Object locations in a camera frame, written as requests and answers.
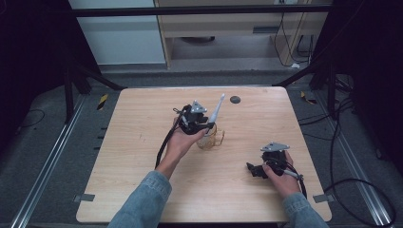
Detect person's right hand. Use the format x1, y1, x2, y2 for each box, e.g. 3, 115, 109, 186
261, 149, 301, 200

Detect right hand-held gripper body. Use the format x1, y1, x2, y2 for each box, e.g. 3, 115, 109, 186
259, 141, 291, 177

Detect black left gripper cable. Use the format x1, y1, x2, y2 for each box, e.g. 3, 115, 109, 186
154, 106, 188, 169

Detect aluminium floor rail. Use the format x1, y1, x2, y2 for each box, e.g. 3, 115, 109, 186
9, 94, 87, 228
313, 90, 394, 228

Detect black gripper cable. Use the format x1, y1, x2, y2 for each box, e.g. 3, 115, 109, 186
265, 157, 308, 200
154, 106, 188, 169

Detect thin black floor cable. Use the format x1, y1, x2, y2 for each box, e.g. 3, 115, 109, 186
24, 108, 47, 129

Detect black hanging cables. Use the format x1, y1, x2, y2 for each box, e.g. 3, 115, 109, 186
273, 11, 316, 68

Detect black horizontal frame bar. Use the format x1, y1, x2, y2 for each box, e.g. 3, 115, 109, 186
67, 4, 334, 18

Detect black metal stand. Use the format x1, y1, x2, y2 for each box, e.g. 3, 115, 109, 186
271, 58, 338, 121
62, 61, 127, 125

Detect white electric toothbrush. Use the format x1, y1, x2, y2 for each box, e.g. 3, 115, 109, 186
206, 92, 227, 125

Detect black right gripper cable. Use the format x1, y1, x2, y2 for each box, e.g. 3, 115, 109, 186
265, 157, 308, 200

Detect person's left hand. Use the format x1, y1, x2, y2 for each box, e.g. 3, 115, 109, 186
164, 117, 207, 166

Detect dark curtain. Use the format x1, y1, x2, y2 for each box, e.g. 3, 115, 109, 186
312, 0, 403, 177
0, 0, 100, 156

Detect white cabinet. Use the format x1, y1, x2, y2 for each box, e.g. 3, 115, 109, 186
67, 0, 167, 67

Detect grey tape strip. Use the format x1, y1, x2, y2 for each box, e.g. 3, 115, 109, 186
312, 193, 336, 204
72, 193, 96, 203

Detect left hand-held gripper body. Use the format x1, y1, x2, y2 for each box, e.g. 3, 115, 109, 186
179, 100, 211, 136

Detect thick black floor cable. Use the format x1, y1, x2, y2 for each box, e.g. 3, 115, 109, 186
297, 94, 397, 228

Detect yellow black striped tape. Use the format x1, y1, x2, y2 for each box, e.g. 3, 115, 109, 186
96, 93, 109, 111
299, 90, 317, 105

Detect amber transparent cup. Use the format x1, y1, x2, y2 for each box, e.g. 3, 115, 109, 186
195, 123, 226, 151

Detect light wooden cabinet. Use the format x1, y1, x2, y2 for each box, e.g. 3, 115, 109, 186
153, 0, 332, 69

